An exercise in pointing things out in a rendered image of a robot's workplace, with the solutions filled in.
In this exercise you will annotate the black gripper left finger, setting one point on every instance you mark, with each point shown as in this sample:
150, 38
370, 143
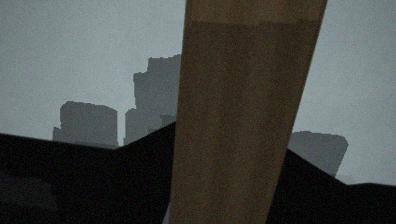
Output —
129, 185

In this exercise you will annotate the brown wooden board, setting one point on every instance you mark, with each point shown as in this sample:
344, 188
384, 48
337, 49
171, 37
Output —
244, 66

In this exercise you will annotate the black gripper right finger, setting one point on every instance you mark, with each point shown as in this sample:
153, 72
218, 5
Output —
305, 194

